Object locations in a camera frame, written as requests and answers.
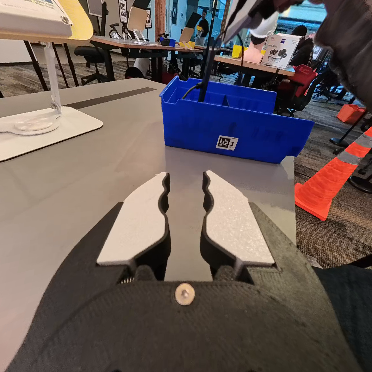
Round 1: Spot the white document stand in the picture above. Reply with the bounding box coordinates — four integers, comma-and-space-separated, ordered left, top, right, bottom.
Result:
0, 0, 104, 162

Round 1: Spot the grey usb hub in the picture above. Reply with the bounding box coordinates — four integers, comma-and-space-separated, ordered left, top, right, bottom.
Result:
198, 46, 214, 103

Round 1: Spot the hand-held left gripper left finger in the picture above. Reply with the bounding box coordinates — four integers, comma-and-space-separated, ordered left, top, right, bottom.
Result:
96, 171, 172, 282

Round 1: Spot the orange traffic cone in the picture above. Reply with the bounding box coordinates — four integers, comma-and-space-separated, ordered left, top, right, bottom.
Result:
294, 126, 372, 221

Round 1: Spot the thin black cable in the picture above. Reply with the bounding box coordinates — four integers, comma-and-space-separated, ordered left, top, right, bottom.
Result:
182, 30, 246, 101

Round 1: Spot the blue plastic bin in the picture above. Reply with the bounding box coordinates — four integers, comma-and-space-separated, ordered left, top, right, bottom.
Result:
159, 76, 315, 164

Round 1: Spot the printed instruction sheet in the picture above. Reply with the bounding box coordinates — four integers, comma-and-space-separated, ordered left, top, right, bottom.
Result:
23, 0, 56, 10

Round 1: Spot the printed white box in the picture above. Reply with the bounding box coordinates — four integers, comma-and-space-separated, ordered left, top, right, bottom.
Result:
260, 33, 303, 69

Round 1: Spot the wooden office table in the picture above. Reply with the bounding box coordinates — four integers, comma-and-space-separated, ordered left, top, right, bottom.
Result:
214, 54, 295, 88
90, 35, 204, 83

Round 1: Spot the orange plastic bin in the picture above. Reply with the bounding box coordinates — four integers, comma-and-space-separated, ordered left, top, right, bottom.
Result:
337, 103, 367, 125

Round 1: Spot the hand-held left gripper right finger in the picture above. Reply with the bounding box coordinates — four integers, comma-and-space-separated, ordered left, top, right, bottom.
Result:
200, 170, 276, 278

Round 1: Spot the wooden board stand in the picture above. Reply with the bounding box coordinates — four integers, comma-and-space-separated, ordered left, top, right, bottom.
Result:
127, 6, 149, 44

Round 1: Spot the person's right forearm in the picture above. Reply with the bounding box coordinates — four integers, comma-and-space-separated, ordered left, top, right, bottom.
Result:
315, 0, 372, 109

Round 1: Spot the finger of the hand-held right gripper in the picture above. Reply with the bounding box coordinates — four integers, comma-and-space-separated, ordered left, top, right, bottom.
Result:
222, 0, 263, 43

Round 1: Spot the red fabric bag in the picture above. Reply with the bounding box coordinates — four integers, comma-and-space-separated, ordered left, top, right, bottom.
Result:
276, 64, 319, 105

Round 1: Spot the black office chair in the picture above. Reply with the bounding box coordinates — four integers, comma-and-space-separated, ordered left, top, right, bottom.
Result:
74, 45, 109, 85

